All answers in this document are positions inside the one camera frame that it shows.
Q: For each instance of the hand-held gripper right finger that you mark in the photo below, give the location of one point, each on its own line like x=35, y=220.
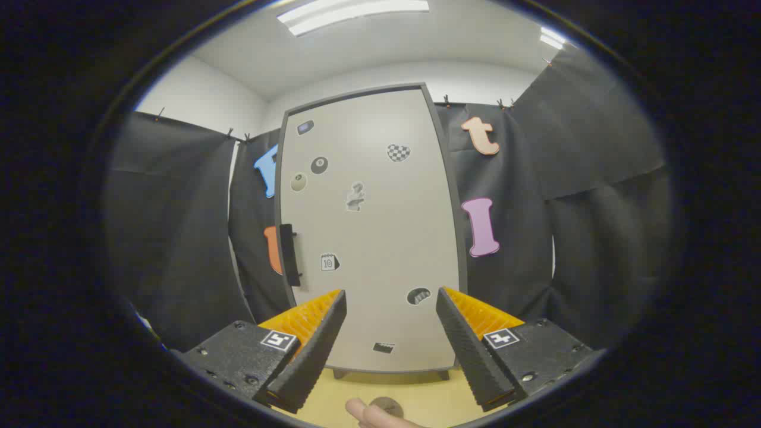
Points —
x=467, y=351

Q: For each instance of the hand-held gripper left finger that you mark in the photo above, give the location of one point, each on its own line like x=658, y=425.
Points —
x=315, y=351

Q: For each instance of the black backdrop cloth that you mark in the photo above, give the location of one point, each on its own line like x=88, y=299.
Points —
x=172, y=238

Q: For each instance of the beige shoe cabinet door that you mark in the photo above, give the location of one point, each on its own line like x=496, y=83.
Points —
x=380, y=238

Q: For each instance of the small ceiling light panel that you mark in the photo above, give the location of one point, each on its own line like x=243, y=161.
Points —
x=553, y=38

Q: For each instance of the grey shoe cabinet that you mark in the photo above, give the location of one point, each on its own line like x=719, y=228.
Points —
x=458, y=202

